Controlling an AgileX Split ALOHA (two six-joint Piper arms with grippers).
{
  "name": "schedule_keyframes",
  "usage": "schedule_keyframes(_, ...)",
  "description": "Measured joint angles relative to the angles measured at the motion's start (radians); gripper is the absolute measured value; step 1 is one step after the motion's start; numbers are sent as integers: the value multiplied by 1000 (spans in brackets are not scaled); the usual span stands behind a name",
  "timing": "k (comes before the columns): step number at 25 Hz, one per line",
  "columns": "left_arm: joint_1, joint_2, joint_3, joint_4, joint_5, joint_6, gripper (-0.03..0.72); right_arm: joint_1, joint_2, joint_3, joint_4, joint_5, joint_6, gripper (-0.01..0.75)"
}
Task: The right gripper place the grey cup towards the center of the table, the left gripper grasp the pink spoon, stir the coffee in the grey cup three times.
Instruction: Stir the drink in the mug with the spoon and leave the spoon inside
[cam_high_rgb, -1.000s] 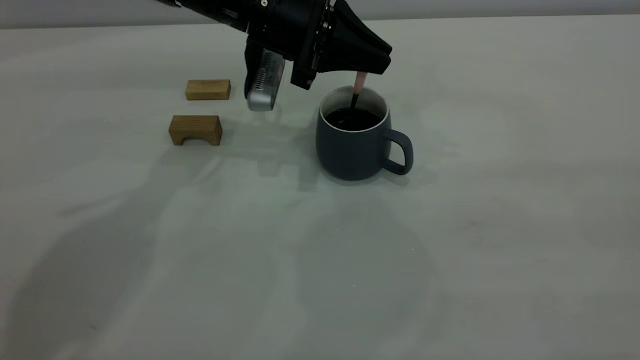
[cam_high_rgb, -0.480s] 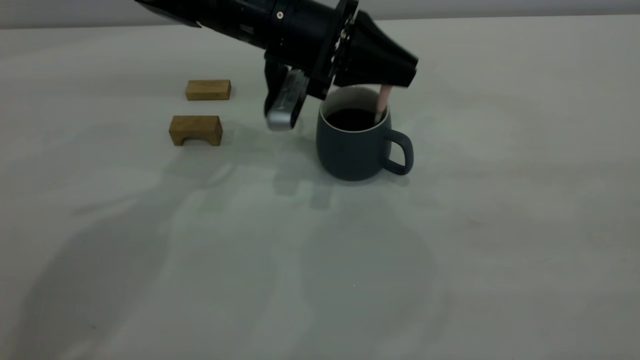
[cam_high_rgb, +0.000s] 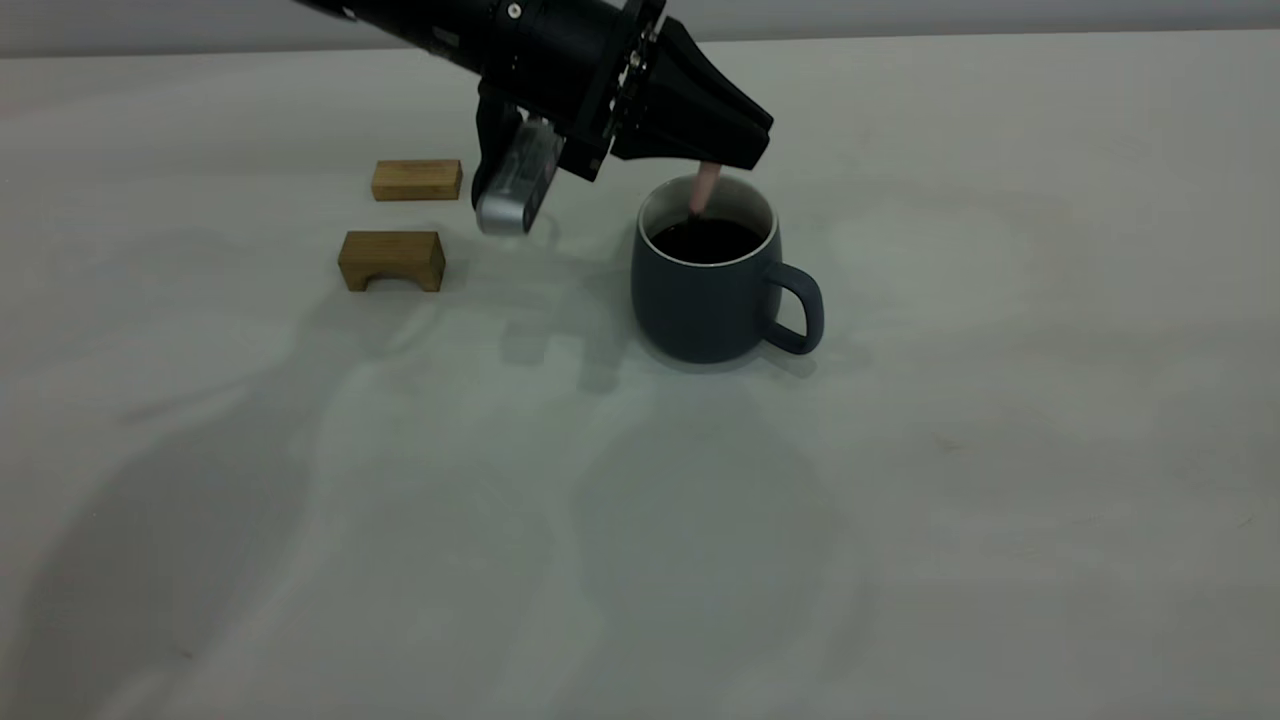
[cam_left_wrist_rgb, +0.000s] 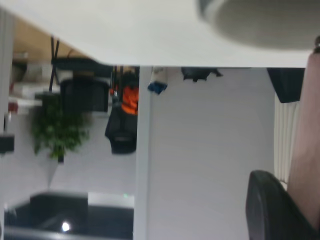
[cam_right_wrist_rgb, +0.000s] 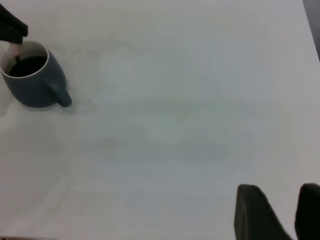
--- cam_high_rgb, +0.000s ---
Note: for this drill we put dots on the dark grey ceramic mug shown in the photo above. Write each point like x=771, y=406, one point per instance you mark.
x=700, y=315

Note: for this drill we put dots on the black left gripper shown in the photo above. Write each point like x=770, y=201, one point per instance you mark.
x=585, y=70

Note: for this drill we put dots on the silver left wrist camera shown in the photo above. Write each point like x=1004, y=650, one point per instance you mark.
x=515, y=190

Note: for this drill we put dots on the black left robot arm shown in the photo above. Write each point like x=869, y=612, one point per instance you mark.
x=420, y=20

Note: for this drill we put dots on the arched wooden block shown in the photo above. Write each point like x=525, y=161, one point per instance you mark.
x=392, y=252

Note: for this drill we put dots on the flat wooden block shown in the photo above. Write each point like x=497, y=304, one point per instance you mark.
x=418, y=181

